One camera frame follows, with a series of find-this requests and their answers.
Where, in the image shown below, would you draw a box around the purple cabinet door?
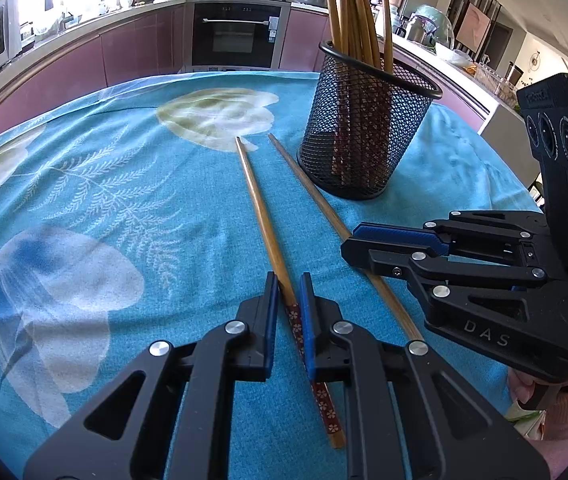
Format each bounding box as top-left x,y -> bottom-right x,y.
279,7 -> 330,72

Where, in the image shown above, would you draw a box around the black built-in oven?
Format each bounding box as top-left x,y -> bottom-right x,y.
191,2 -> 286,69

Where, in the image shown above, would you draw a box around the pink wall picture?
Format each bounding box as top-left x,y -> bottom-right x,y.
461,2 -> 491,52

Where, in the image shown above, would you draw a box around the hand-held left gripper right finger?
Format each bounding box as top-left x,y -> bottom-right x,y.
298,272 -> 550,480

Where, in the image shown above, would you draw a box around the black mesh utensil holder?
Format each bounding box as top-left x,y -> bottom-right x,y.
296,41 -> 444,201

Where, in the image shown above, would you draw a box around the blue floral tablecloth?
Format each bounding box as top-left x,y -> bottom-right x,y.
0,70 -> 547,480

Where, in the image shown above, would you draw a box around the steel kettle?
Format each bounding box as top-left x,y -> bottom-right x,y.
406,14 -> 433,44

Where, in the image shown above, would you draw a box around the clear dish rack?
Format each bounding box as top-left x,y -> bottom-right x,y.
474,62 -> 518,104

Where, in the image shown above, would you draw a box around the person's right hand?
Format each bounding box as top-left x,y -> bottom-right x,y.
508,367 -> 547,411

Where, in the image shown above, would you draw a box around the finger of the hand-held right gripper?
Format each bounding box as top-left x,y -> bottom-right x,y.
341,240 -> 568,367
353,211 -> 562,281

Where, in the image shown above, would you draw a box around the purple kitchen cabinets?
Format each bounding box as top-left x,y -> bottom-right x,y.
0,7 -> 193,161

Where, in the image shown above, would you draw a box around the pale green food cover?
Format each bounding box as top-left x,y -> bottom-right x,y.
414,5 -> 456,52

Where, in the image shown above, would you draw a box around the dark-tipped wooden chopstick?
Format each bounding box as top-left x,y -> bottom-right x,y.
320,0 -> 345,57

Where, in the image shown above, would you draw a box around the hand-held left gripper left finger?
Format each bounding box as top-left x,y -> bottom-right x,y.
24,271 -> 281,480

